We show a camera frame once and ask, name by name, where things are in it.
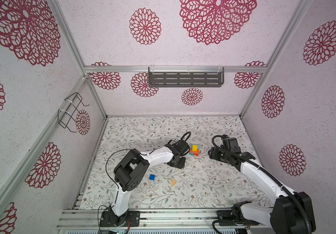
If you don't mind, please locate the orange wood rectangular block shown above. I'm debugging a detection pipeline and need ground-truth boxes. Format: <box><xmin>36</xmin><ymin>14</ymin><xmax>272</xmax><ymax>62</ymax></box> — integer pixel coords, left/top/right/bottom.
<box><xmin>189</xmin><ymin>149</ymin><xmax>200</xmax><ymax>157</ymax></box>

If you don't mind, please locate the dark blue wood cube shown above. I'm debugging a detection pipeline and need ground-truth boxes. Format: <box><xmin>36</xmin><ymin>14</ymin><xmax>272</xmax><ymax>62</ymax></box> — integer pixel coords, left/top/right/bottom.
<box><xmin>149</xmin><ymin>174</ymin><xmax>155</xmax><ymax>181</ymax></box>

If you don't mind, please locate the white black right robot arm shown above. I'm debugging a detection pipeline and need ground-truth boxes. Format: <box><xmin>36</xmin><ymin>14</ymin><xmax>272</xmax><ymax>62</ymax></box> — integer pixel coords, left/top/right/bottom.
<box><xmin>208</xmin><ymin>135</ymin><xmax>316</xmax><ymax>234</ymax></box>

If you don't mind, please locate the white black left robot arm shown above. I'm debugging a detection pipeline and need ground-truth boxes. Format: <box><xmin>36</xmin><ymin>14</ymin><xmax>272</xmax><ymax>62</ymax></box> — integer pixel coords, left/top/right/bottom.
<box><xmin>99</xmin><ymin>139</ymin><xmax>190</xmax><ymax>227</ymax></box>

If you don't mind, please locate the natural wood triangle block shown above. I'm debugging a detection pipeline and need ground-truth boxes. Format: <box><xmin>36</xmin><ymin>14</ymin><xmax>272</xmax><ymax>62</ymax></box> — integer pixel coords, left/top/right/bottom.
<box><xmin>171</xmin><ymin>178</ymin><xmax>177</xmax><ymax>187</ymax></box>

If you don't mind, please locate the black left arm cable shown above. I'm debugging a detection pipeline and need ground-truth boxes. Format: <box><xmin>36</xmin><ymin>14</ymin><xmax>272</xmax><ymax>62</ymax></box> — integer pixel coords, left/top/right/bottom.
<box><xmin>97</xmin><ymin>131</ymin><xmax>192</xmax><ymax>232</ymax></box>

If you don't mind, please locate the dark grey wall shelf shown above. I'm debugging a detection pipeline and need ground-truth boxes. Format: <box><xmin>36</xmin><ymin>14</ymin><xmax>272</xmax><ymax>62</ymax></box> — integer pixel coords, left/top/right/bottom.
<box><xmin>148</xmin><ymin>67</ymin><xmax>224</xmax><ymax>88</ymax></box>

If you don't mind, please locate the black wire wall rack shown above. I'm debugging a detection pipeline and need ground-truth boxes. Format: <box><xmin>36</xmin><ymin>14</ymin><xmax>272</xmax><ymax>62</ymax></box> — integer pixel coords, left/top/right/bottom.
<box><xmin>57</xmin><ymin>92</ymin><xmax>91</xmax><ymax>136</ymax></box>

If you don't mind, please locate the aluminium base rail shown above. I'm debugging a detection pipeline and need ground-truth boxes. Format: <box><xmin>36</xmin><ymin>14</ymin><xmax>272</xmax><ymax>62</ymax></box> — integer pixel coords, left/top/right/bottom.
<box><xmin>56</xmin><ymin>208</ymin><xmax>220</xmax><ymax>230</ymax></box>

